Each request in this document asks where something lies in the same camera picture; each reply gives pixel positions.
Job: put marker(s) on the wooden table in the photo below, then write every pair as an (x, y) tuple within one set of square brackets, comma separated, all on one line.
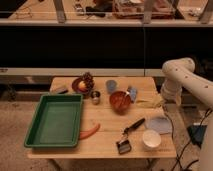
[(102, 145)]

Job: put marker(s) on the small metal cup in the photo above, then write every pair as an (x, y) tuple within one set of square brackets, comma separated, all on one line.
[(95, 95)]

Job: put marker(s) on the green plastic tray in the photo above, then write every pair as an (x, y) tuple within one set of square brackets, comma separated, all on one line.
[(56, 122)]

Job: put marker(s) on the black handled brush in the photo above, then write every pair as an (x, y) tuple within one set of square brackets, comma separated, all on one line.
[(124, 145)]

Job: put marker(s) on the grey sponge block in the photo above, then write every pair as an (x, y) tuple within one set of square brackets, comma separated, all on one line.
[(60, 90)]

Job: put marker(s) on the orange carrot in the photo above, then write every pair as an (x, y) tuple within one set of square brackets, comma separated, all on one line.
[(86, 134)]

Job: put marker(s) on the black power box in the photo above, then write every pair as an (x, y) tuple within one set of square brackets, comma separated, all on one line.
[(196, 134)]

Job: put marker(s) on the pine cone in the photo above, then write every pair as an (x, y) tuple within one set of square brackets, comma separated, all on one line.
[(88, 80)]

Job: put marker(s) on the blue cloth toy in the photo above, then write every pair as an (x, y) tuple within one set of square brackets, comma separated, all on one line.
[(132, 93)]

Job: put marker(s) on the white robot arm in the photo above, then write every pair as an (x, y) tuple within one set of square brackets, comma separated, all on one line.
[(179, 73)]

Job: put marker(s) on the blue plastic cup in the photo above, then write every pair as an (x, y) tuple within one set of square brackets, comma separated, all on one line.
[(111, 86)]

